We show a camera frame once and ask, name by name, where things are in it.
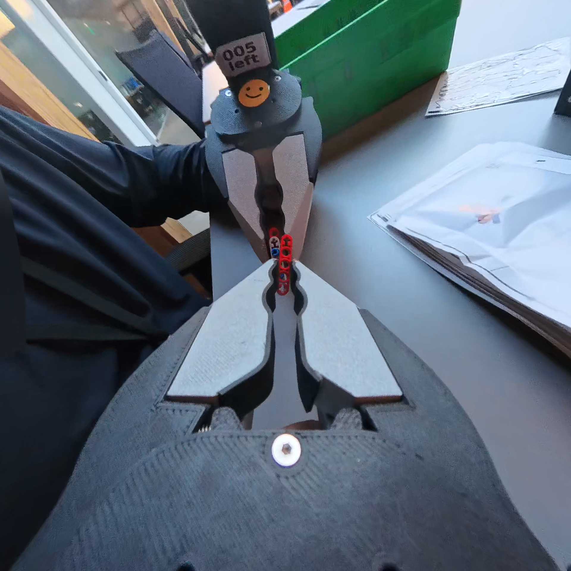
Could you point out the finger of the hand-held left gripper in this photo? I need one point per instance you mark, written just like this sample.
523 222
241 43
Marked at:
295 178
238 187

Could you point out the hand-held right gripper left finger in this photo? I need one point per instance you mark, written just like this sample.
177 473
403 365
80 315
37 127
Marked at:
223 352

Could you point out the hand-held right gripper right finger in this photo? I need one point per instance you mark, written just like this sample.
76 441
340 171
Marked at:
345 348

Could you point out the red lego beam blue pins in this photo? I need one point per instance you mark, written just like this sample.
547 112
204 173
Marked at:
273 233

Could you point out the plain red lego beam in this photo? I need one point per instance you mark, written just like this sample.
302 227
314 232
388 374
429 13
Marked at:
289 267

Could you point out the person's left forearm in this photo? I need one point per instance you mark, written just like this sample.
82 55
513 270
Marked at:
134 178

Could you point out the lego instruction booklet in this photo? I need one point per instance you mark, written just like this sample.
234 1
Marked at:
490 232

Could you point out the black lego set box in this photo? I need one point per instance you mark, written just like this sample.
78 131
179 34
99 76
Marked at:
564 101

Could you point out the dark office chair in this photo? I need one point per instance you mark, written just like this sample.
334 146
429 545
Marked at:
165 76

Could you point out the large green bin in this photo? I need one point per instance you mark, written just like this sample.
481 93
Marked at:
379 58

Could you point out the person's dark clothed body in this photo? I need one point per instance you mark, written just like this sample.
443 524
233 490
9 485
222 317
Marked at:
67 321

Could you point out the white sticker sheet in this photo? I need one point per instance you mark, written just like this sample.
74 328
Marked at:
504 76

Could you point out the glass partition white frame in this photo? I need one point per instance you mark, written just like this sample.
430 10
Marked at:
89 67

